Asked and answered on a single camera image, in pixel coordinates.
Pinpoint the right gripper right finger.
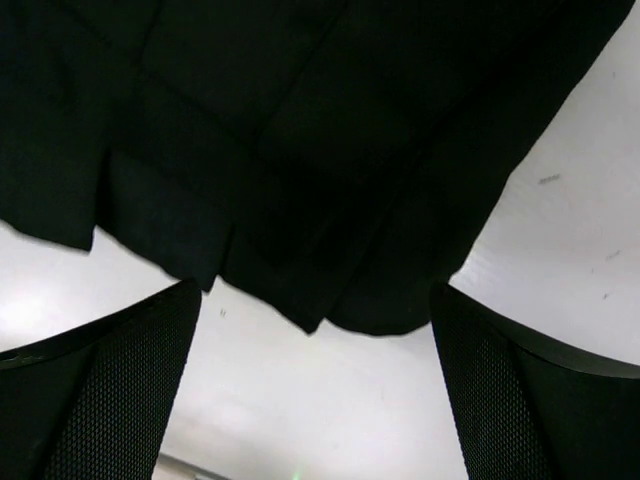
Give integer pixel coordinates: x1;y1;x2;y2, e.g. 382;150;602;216
430;283;639;479

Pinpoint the aluminium table edge rail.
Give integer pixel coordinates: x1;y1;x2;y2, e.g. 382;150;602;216
152;453;224;480

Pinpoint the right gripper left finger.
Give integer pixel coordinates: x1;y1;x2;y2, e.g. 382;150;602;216
1;281;202;479

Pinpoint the black skirt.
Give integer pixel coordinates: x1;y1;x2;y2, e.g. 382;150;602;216
1;1;632;336

